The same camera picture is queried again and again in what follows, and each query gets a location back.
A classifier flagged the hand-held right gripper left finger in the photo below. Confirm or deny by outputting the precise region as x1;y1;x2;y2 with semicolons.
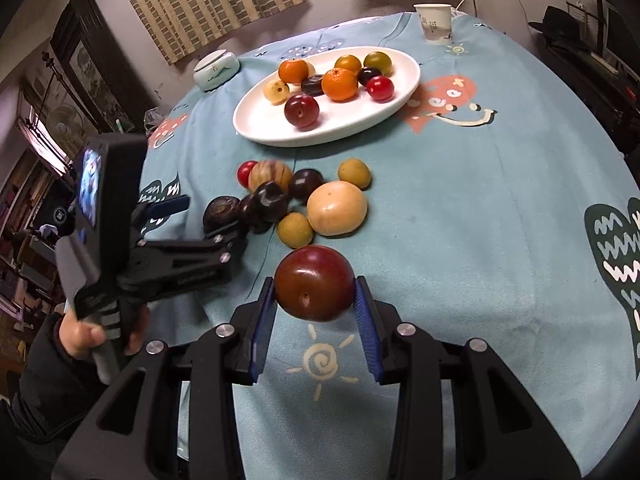
52;276;277;480

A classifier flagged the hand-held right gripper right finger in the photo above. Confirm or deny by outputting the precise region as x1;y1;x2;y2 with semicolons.
352;276;583;480

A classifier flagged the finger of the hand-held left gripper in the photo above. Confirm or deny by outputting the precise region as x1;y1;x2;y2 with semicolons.
117;225;250;306
131;194;192;241

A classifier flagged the dark wrinkled passion fruit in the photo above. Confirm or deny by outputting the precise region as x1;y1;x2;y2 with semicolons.
202;196;242;233

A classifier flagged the large red plum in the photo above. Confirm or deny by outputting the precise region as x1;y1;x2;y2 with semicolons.
284;93;320;129
274;245;356;323

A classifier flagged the small green-yellow plum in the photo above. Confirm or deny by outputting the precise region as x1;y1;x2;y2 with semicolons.
277;212;315;249
338;158;372;190

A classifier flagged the striped pepino melon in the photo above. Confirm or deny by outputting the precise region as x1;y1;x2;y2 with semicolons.
248;159;294;195

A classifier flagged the large pale yellow melon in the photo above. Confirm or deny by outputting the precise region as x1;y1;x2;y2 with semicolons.
306;181;369;237

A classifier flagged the pale yellow spotted pear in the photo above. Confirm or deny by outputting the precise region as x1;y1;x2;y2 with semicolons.
263;79;291;106

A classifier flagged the orange mandarin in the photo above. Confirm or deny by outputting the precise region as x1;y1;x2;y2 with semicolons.
321;67;359;102
278;58;311;85

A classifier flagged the white oval plate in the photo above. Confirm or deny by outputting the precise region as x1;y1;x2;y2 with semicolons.
233;46;421;148

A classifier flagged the large green-yellow plum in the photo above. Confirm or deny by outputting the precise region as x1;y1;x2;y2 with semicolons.
363;51;393;75

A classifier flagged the person's left forearm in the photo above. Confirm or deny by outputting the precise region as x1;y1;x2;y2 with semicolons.
7;312;108;443

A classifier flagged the person's left hand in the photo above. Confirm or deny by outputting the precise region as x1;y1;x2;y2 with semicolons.
56;305;152;361

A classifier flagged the white electric fan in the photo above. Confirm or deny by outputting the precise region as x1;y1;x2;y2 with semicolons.
44;102;86;143

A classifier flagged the dark wooden framed picture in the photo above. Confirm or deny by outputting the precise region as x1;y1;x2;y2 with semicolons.
50;0;151;136

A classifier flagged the pale green lidded ceramic jar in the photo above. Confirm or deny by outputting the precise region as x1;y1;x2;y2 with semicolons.
193;51;240;92

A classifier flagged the wide checked curtain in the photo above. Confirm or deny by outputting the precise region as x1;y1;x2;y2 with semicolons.
109;0;307;66

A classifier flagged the white paper cup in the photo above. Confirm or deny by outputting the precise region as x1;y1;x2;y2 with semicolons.
413;3;453;46

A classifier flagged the black desk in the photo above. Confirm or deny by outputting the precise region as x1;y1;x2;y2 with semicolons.
545;35;640;156

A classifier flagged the black hat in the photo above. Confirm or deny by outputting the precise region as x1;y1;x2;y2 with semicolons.
528;6;593;51

